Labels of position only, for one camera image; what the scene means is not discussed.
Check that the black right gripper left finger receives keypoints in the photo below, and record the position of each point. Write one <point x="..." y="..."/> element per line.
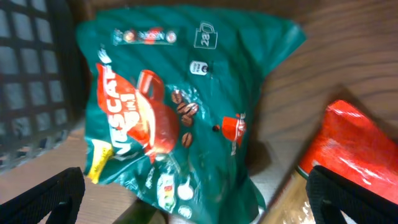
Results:
<point x="58" y="198"/>

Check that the grey plastic basket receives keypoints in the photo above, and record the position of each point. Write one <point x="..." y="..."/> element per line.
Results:
<point x="42" y="84"/>

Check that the red spaghetti pasta packet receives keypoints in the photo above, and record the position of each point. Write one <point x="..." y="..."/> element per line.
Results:
<point x="349" y="144"/>

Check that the green Nescafe coffee bag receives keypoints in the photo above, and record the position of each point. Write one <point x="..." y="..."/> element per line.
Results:
<point x="172" y="104"/>

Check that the green lid jar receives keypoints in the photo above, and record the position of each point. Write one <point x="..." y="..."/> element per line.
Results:
<point x="141" y="213"/>

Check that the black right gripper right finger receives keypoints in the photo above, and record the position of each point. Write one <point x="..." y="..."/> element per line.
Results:
<point x="331" y="196"/>

